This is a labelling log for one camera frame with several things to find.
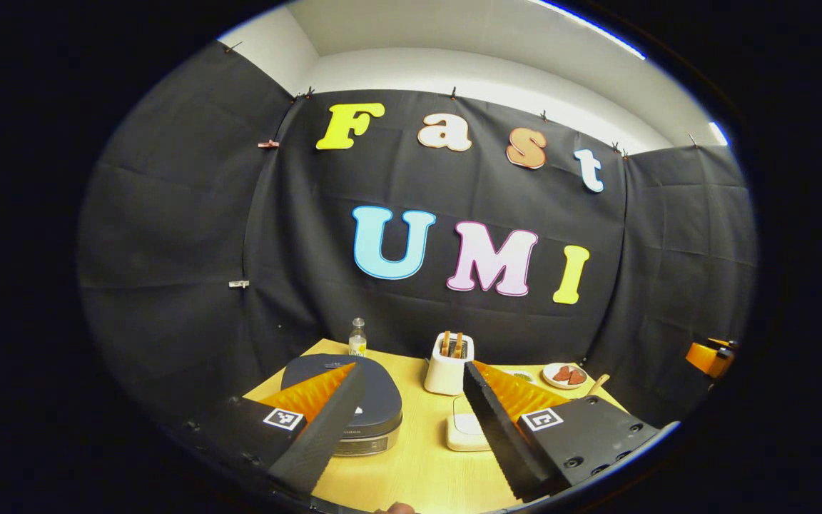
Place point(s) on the small glass bottle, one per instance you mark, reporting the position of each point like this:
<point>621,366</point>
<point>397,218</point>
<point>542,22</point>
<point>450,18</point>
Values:
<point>357,343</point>

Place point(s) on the ceiling light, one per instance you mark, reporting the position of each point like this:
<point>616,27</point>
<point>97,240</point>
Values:
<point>718,133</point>

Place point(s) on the red meat slice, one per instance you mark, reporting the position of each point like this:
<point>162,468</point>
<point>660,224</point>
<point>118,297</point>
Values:
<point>577,376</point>
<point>561,373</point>

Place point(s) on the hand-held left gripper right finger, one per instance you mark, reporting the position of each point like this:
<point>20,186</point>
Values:
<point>496,428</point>

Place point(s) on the white round plate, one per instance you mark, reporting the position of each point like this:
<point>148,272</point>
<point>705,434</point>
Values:
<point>552,382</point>

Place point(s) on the toast bread slice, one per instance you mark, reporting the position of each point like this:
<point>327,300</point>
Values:
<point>458,345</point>
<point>445,343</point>

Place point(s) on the dark grey rice cooker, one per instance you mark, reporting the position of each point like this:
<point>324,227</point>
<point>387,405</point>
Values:
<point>379,396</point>

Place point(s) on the white toaster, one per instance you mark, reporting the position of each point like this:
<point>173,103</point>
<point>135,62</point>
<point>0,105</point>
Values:
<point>443,375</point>

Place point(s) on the cream square tray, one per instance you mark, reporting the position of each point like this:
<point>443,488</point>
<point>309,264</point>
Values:
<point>457,441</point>

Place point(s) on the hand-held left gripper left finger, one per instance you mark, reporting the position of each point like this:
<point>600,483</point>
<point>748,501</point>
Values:
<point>325,428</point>

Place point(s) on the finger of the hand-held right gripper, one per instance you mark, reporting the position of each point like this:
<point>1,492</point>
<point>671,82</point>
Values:
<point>703,360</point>

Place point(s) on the wooden spoon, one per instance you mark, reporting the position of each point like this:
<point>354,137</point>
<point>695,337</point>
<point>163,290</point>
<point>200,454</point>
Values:
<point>598,384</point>

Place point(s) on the white divided dish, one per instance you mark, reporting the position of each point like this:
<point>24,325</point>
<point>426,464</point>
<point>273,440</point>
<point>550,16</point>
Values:
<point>523,375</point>

